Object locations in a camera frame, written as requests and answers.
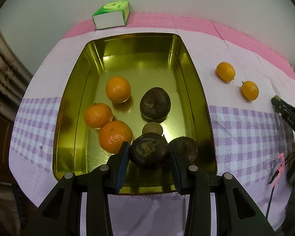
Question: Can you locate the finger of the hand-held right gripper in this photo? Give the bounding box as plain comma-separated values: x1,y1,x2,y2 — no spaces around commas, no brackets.
271,96,295,135

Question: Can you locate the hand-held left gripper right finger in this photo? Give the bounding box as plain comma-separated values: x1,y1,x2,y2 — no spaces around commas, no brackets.
168,143,277,236

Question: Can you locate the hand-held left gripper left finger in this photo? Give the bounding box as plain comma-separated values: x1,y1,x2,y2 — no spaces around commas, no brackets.
21,141,131,236

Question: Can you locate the dark brown passion fruit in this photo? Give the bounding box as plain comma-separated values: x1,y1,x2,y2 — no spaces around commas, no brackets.
170,137,199,165
129,133,170,171
140,87,171,123

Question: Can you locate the orange tangerine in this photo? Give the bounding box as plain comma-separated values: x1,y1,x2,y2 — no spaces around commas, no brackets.
84,102,113,129
105,76,131,104
99,120,133,154
241,81,259,101
216,62,236,82

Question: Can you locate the small brown-green fruit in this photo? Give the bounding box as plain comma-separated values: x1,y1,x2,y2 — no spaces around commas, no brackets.
142,122,163,136

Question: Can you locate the gold metal tray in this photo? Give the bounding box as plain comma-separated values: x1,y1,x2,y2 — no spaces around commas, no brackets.
52,32,218,195

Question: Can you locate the pink ribbon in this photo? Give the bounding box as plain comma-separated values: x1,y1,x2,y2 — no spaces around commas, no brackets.
270,153,285,185

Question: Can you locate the pink and purple checked tablecloth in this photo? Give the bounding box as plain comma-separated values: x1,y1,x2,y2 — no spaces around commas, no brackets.
8,12,295,236

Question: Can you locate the brown wooden door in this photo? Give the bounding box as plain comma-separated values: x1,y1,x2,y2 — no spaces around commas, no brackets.
0,108,18,177

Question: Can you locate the green and white tissue box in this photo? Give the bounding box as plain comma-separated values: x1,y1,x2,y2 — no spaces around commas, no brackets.
92,0,130,30

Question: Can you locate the beige patterned curtain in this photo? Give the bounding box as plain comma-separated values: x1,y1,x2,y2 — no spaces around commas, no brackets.
0,20,38,118

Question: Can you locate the black cable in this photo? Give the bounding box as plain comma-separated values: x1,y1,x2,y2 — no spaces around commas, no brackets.
265,184,276,219

